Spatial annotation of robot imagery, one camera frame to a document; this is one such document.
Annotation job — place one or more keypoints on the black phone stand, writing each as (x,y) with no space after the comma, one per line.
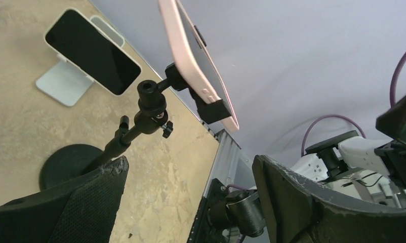
(75,160)

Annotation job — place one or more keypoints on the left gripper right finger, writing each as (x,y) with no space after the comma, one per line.
(297,209)

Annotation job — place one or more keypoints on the black base frame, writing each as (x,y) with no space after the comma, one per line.
(229,210)

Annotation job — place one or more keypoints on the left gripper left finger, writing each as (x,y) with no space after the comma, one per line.
(80,210)

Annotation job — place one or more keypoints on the pink case phone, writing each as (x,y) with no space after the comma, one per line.
(196,67)

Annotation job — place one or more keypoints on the silver phone stand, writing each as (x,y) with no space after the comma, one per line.
(66,83)

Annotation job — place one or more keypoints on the black phone on silver stand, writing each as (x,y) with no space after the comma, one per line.
(81,43)

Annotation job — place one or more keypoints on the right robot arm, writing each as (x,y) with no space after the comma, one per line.
(375,167)

